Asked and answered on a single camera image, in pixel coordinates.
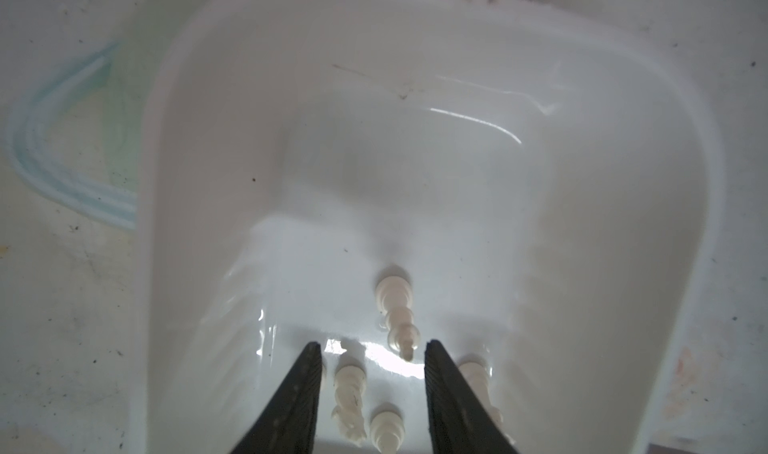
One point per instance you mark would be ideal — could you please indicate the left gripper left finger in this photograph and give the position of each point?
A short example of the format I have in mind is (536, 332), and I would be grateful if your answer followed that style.
(288, 422)

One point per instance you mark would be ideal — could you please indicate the white chess piece lying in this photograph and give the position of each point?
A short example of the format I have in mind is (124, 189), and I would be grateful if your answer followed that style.
(349, 388)

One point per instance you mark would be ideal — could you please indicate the white chess piece small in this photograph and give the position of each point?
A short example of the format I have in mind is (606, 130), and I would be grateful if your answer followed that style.
(387, 431)

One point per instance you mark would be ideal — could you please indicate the white plastic bin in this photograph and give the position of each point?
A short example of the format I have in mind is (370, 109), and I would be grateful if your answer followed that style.
(551, 188)

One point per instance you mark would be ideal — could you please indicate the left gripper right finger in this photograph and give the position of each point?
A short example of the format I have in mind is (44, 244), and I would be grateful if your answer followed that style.
(457, 421)

